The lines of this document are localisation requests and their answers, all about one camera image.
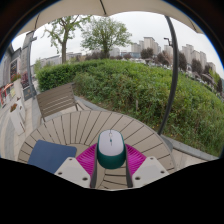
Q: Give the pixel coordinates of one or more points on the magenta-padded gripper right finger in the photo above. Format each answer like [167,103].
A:
[136,161]

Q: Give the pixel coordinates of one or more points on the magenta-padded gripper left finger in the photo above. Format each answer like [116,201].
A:
[85,161]

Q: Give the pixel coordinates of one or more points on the white and teal computer mouse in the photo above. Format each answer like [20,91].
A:
[111,150]

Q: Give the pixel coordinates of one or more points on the blue rectangular mouse pad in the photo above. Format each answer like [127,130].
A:
[50,155]

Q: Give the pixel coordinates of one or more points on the slatted wooden chair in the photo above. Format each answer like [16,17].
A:
[56,100]

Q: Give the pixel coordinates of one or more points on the green hedge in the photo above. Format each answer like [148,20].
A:
[126,86]

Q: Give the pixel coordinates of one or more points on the white planter box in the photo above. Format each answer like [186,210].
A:
[16,120]

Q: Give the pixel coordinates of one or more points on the dark curved parasol pole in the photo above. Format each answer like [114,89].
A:
[174,76]

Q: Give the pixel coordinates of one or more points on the sparse-leaved slim tree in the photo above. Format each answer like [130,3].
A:
[63,50]

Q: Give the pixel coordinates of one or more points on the group of apartment buildings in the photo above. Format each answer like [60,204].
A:
[148,43]

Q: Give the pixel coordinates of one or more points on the round-crowned green tree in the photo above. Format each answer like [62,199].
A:
[105,33]

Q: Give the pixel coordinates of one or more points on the beige parasol canopy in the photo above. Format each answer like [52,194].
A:
[133,5]

